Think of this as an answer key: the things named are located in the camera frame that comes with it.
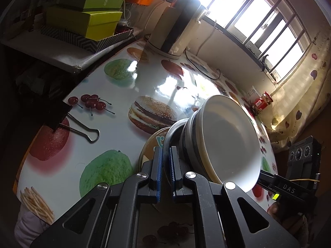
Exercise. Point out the large white bowl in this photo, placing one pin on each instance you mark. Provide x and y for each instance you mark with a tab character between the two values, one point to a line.
192	139

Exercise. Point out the beige and brown plate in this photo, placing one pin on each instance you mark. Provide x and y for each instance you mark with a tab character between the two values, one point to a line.
152	144

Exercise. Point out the small white bowl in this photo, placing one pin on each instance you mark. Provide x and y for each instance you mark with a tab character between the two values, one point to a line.
232	139

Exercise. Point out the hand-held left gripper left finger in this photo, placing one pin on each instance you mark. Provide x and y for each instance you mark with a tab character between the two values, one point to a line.
157	175

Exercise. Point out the black hook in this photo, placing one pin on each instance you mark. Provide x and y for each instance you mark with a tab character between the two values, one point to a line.
264	60

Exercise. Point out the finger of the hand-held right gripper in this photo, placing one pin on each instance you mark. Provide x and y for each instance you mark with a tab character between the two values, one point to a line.
289	188

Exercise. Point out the stainless steel bowl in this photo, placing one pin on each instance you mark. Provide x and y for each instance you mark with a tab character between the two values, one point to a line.
173	130

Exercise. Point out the red-lidded glass jar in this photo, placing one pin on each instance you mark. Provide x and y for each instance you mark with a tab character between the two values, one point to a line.
263	102

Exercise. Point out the cream heart-print curtain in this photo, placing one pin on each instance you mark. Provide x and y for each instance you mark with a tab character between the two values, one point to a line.
305	95

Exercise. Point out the person's right hand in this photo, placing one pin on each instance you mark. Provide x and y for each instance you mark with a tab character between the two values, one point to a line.
274	209

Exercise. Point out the zigzag patterned box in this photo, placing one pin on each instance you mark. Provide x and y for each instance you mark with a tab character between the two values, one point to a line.
85	44

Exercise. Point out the thick green box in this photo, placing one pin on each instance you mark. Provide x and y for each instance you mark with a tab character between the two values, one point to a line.
100	25

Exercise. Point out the cream electric kettle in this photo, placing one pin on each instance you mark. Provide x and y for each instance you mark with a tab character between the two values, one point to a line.
175	31

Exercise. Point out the thin green box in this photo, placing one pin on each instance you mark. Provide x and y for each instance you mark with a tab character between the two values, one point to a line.
95	2

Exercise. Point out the white side shelf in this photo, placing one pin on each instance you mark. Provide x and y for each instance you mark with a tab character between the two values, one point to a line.
62	56

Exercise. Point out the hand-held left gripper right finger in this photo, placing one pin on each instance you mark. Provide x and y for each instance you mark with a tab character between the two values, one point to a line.
172	175

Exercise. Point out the pale pink cloth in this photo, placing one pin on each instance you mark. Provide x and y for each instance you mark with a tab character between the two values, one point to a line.
28	230

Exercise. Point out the food-print tablecloth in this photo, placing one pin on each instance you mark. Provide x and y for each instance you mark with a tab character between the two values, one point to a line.
103	134

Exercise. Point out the metal window frame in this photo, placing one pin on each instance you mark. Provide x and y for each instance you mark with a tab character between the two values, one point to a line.
232	36

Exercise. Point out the black binder clip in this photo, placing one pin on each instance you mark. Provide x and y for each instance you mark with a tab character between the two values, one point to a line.
58	115

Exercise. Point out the white plastic tub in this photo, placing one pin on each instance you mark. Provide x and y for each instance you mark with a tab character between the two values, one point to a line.
252	93

